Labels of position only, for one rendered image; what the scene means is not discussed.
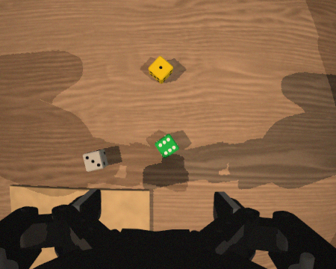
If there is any green die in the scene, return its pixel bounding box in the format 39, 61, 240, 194
155, 134, 179, 158

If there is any white die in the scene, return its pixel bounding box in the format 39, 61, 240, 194
83, 149, 108, 172

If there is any tan square mat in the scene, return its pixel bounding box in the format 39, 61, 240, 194
10, 185, 150, 269

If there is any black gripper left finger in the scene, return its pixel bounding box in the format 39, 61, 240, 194
0, 189, 131, 269

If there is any yellow die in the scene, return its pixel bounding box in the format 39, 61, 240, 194
149, 56, 173, 84

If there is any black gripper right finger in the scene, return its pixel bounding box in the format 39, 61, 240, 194
176, 191, 336, 269

